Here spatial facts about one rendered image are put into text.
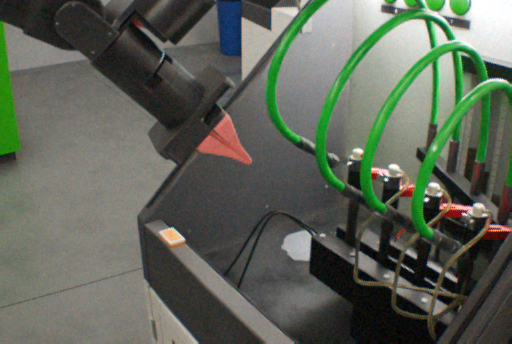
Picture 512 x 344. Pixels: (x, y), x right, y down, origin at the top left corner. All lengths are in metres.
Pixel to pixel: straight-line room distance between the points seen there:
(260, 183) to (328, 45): 0.34
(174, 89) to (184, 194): 0.60
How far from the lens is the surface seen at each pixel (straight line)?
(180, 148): 0.53
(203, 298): 0.92
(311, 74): 1.20
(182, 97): 0.53
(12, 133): 4.04
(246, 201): 1.20
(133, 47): 0.51
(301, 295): 1.07
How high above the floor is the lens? 1.48
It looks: 22 degrees down
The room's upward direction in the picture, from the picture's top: straight up
